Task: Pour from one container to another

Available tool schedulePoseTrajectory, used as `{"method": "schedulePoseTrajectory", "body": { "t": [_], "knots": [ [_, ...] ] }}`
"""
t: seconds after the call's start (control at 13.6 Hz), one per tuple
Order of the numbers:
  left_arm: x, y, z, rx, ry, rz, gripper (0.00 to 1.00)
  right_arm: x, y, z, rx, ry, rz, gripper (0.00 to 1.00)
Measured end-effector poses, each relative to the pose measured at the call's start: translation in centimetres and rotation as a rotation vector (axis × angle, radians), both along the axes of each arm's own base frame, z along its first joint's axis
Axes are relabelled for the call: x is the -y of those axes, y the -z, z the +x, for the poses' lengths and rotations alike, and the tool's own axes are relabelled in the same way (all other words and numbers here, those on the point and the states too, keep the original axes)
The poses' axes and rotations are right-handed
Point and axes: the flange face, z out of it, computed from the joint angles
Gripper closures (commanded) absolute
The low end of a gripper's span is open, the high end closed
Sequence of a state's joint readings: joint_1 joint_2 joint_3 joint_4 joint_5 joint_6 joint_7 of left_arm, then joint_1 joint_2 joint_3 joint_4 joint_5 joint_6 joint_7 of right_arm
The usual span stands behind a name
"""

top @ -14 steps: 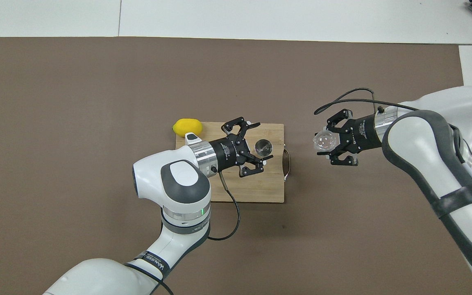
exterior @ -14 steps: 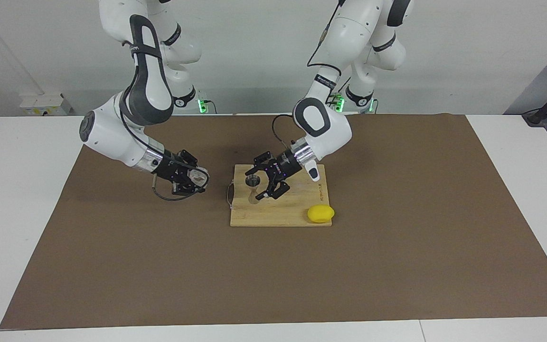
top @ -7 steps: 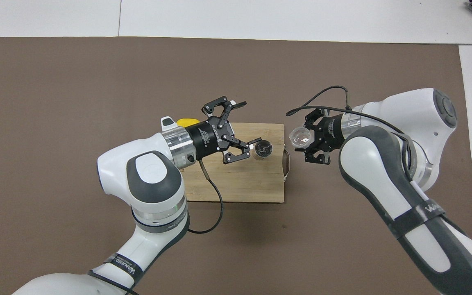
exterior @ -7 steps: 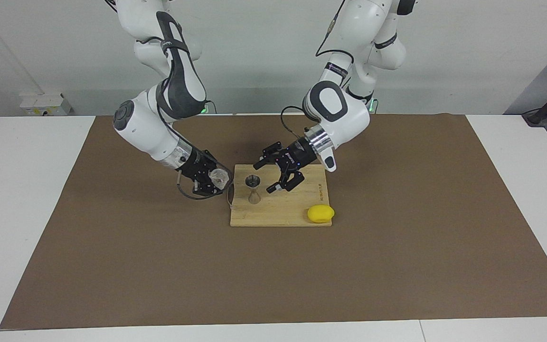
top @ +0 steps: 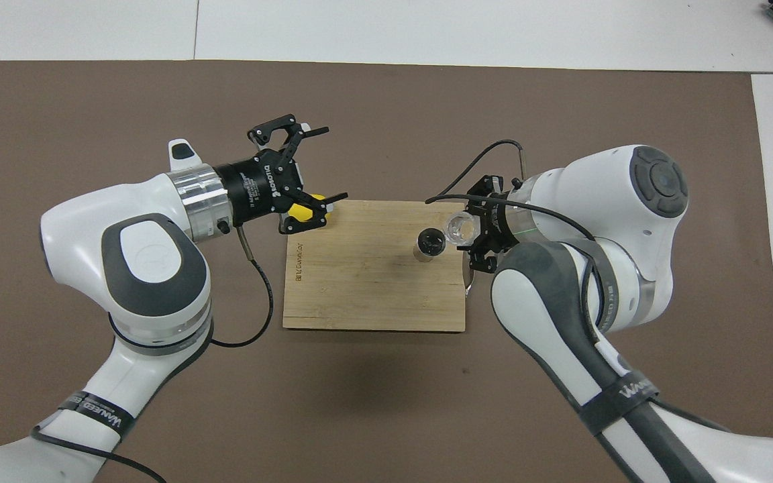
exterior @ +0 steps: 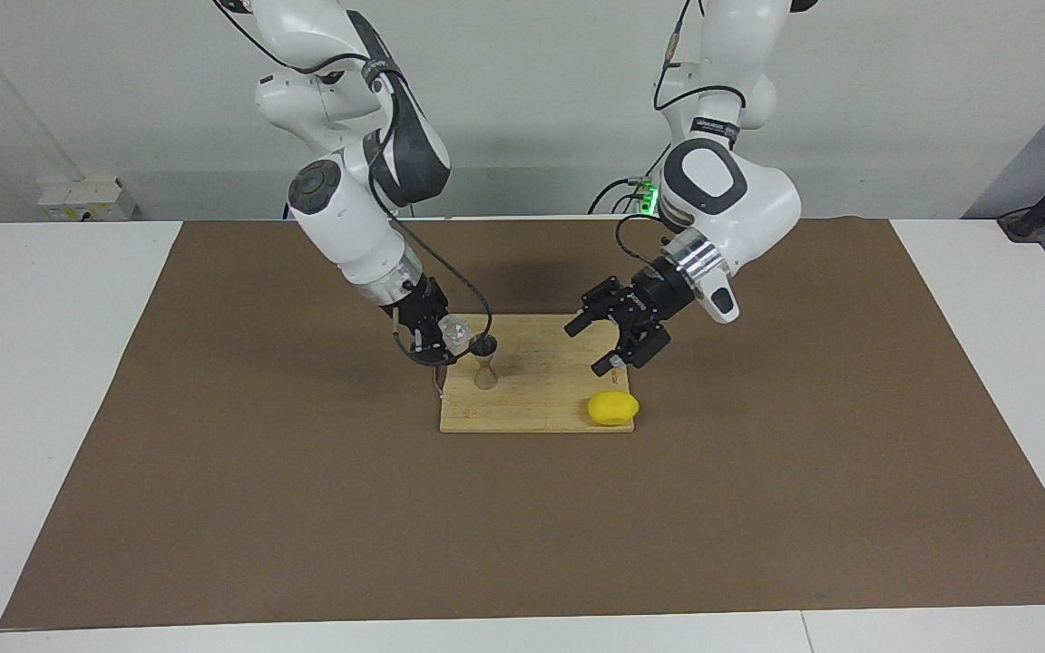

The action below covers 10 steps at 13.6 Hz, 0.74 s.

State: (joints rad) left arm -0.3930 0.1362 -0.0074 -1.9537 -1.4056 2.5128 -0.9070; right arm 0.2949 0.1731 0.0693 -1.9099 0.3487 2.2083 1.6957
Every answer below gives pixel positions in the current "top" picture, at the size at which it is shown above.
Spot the wooden cutting board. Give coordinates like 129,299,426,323
282,200,476,333

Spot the black left arm velcro strap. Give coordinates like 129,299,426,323
58,390,134,438

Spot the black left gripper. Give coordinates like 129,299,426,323
215,115,349,235

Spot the yellow lemon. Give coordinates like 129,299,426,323
286,194,327,223

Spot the small clear glass cup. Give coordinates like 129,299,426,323
445,213,480,246

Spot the steel double jigger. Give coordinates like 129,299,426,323
414,227,447,264

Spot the brown table mat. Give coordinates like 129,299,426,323
0,60,773,483

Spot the black arm velcro strap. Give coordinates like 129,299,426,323
578,374,660,438
58,390,134,438

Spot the black right arm velcro strap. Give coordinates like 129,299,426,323
578,374,660,438

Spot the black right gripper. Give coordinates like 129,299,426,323
457,175,519,273

